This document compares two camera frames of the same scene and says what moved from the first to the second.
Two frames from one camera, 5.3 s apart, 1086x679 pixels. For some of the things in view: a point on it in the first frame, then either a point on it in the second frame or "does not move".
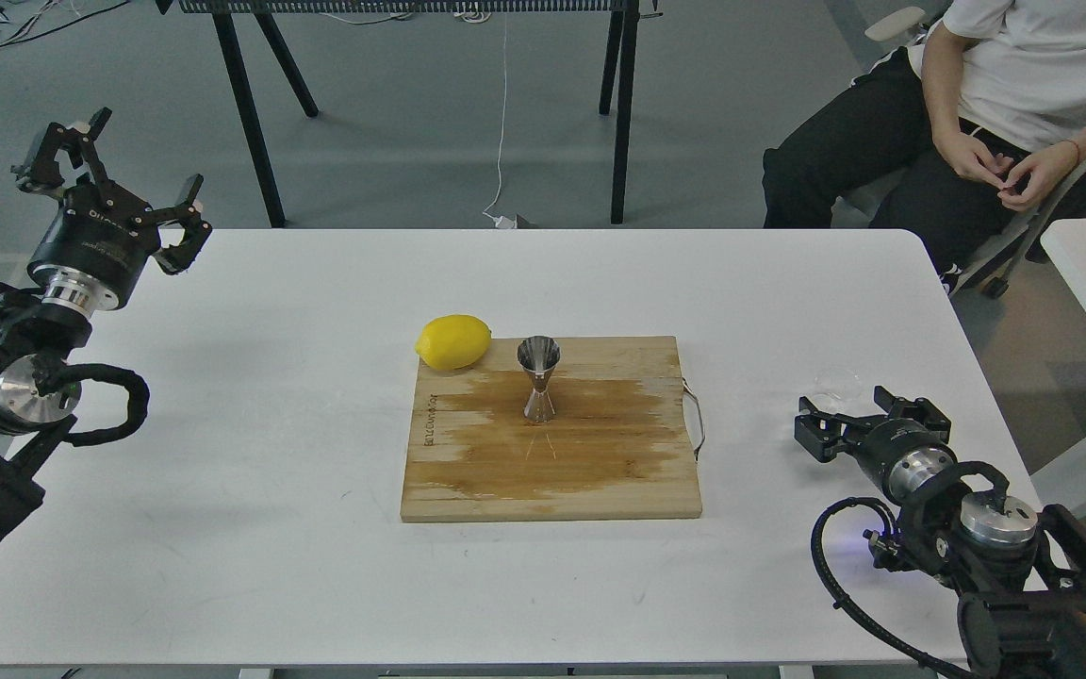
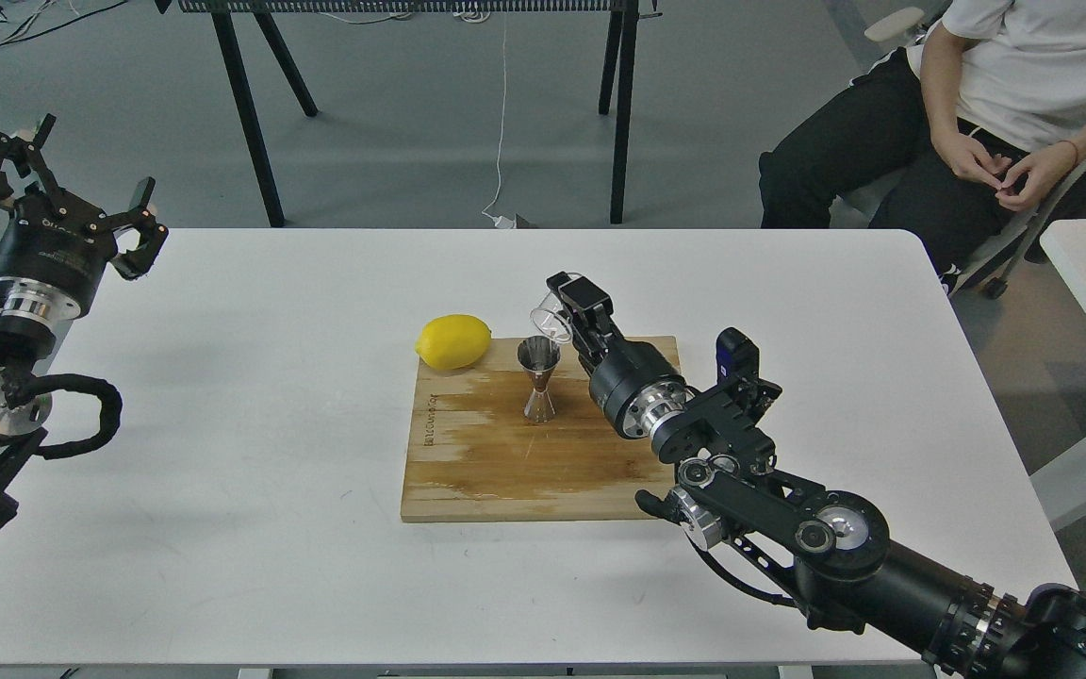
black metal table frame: x=238 y=19 does not move
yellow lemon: x=452 y=341 does not move
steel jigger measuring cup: x=539 y=355 does not move
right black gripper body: x=902 y=454 → x=638 y=389
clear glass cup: x=839 y=390 → x=552 y=318
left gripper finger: x=176 y=258 → x=139 y=260
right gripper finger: x=824 y=434 → x=590 y=307
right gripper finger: x=919 y=410 → x=555 y=281
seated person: x=971 y=128 does not move
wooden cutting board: x=618 y=445 does not move
